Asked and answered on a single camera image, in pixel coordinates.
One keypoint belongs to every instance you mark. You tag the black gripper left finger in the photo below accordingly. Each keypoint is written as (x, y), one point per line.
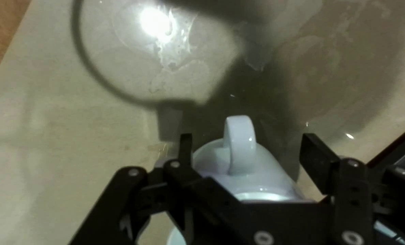
(183, 181)

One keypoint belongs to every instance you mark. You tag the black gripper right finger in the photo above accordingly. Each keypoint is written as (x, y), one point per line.
(352, 195)

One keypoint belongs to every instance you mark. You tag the white ceramic cup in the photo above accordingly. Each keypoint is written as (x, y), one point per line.
(243, 136)

